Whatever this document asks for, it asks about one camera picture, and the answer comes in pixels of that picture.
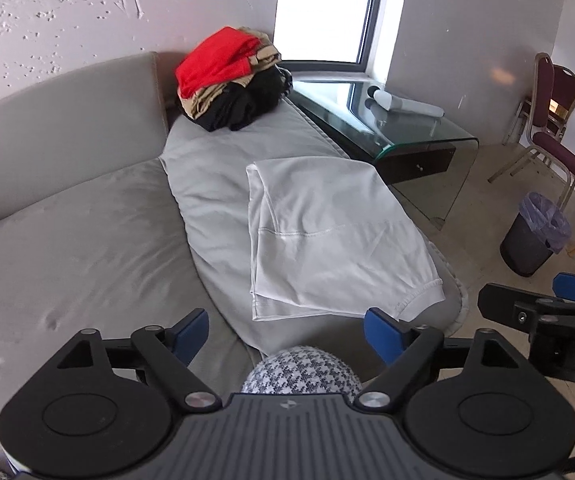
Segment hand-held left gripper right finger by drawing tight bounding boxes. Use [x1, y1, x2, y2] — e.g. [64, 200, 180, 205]
[358, 308, 518, 411]

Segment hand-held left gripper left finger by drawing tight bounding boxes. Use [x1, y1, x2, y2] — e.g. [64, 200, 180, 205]
[57, 308, 220, 413]

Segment white t-shirt with script print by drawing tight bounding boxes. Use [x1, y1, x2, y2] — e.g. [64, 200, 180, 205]
[246, 157, 445, 322]

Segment black trash bin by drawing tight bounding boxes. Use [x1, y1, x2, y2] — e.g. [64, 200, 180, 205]
[500, 210, 555, 277]

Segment lilac bin liner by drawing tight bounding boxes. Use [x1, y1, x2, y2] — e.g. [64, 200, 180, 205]
[520, 191, 573, 253]

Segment houndstooth pants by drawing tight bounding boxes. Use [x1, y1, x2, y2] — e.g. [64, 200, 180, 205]
[0, 345, 364, 480]

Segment maroon banquet chair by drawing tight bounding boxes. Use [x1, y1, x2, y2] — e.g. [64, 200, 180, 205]
[487, 52, 575, 211]
[505, 64, 575, 146]

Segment grey fabric sofa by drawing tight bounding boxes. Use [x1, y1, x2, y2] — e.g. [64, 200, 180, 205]
[0, 51, 471, 466]

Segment grey padded seat cushion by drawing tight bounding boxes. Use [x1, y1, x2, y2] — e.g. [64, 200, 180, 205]
[158, 95, 471, 361]

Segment dark low cabinet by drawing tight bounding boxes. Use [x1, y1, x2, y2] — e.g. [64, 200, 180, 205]
[375, 142, 458, 186]

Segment glass side table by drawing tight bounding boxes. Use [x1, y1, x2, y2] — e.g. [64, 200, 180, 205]
[287, 77, 478, 231]

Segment long white cylindrical device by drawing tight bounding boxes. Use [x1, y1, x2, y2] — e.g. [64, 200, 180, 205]
[372, 88, 445, 120]

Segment tan cloth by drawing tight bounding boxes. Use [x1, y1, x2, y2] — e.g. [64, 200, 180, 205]
[180, 27, 280, 121]

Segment black cloth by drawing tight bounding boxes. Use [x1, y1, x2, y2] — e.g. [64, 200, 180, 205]
[192, 62, 293, 133]

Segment window with dark frame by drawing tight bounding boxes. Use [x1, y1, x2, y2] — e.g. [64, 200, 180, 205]
[274, 0, 388, 68]

